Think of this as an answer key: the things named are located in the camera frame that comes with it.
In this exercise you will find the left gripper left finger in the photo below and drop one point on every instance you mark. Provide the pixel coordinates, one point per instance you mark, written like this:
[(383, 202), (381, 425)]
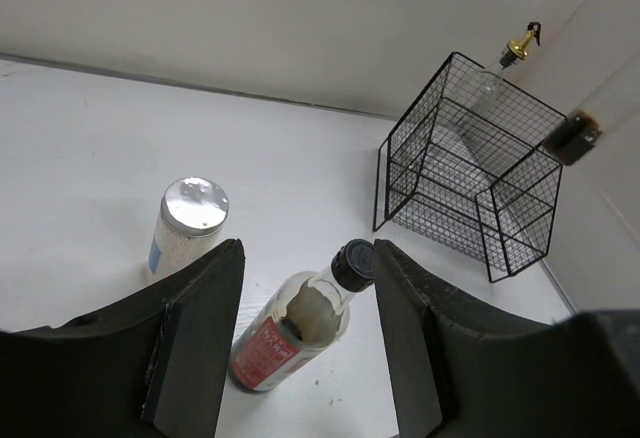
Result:
[(152, 364)]

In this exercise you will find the silver-lid spice jar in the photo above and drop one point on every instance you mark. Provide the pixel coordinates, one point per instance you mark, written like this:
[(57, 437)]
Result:
[(192, 212)]

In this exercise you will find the black wire rack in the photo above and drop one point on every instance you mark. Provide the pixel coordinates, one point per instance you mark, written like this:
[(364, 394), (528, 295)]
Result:
[(480, 184)]

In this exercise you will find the black-cap soy sauce bottle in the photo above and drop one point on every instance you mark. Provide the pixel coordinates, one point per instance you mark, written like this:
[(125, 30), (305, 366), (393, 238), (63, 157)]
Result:
[(307, 314)]

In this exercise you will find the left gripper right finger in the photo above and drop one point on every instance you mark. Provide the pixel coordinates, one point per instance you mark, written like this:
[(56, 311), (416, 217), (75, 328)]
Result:
[(460, 367)]

